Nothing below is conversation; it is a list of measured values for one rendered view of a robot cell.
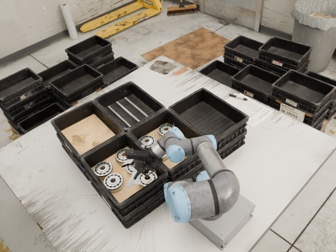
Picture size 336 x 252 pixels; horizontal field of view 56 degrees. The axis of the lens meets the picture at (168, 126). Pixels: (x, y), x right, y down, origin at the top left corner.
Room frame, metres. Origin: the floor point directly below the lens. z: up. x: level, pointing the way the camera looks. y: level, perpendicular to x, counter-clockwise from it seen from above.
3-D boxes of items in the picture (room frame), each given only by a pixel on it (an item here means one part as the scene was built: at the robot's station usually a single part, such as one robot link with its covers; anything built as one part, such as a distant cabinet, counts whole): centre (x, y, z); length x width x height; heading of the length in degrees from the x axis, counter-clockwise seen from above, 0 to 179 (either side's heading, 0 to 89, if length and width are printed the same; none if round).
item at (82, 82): (2.42, 0.78, 0.37); 0.40 x 0.30 x 0.45; 130
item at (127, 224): (1.07, 0.25, 0.76); 0.40 x 0.30 x 0.12; 34
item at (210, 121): (1.41, -0.24, 0.87); 0.40 x 0.30 x 0.11; 34
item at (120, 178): (1.03, 0.31, 0.86); 0.10 x 0.10 x 0.01
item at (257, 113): (1.66, -0.55, 0.70); 0.33 x 0.23 x 0.01; 40
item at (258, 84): (2.28, -0.85, 0.31); 0.40 x 0.30 x 0.34; 40
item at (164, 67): (2.29, 0.00, 0.71); 0.22 x 0.19 x 0.01; 40
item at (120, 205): (1.07, 0.25, 0.92); 0.40 x 0.30 x 0.02; 34
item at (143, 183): (1.02, 0.13, 0.86); 0.10 x 0.10 x 0.01
